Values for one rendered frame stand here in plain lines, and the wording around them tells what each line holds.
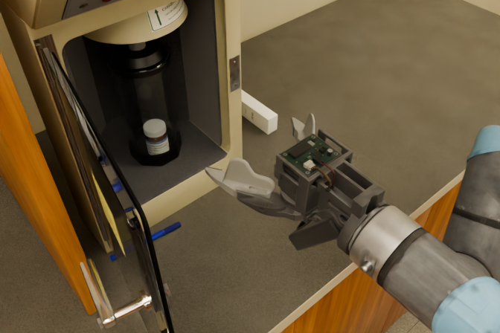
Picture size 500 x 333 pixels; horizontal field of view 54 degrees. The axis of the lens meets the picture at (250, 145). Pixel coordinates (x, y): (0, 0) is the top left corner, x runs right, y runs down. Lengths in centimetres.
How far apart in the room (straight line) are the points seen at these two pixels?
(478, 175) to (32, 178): 51
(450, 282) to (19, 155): 47
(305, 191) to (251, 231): 42
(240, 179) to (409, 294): 23
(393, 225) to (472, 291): 9
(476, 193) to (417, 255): 12
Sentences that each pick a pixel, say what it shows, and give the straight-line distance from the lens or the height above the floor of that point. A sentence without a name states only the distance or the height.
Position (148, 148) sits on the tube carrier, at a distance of 93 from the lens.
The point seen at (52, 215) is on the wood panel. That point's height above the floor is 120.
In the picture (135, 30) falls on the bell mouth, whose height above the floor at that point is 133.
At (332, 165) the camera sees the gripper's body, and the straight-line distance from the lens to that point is 54.
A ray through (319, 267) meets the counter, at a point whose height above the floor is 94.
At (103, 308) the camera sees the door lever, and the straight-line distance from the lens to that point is 57.
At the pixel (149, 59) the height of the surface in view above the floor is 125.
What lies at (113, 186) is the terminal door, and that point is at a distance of 42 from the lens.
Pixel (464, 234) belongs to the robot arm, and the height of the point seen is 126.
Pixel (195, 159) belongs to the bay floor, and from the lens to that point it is 96.
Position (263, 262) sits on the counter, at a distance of 90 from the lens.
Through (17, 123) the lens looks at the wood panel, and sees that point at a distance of 58.
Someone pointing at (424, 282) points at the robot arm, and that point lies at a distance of 50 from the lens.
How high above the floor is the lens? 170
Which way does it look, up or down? 44 degrees down
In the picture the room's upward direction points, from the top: straight up
